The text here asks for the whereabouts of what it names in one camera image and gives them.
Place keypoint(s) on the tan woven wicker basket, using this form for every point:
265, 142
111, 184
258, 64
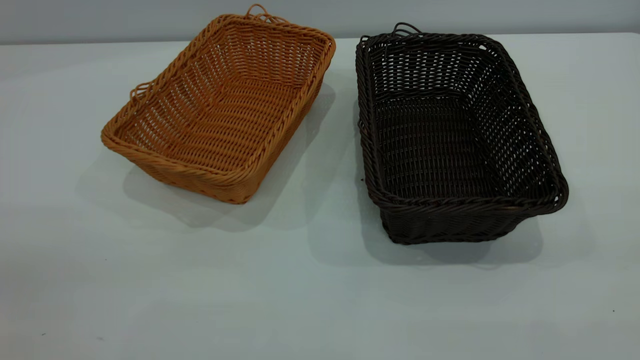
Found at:
215, 120

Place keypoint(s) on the dark brown woven wicker basket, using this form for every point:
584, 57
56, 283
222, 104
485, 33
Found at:
435, 150

